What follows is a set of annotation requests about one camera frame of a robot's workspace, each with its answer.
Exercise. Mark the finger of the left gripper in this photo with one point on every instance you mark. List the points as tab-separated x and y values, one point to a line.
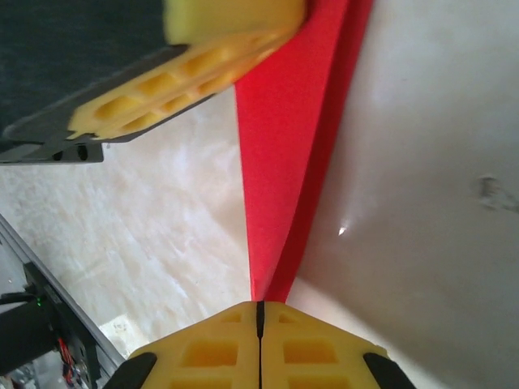
235	20
190	97

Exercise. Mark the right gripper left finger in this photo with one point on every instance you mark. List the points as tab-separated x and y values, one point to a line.
170	352

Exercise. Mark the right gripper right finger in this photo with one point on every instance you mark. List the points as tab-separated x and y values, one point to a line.
348	348

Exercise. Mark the red paper sheet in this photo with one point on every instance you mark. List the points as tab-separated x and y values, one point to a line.
284	162

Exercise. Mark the aluminium mounting rail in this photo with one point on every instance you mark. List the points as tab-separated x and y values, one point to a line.
101	344

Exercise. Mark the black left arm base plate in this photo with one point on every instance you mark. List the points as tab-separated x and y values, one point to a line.
38	279

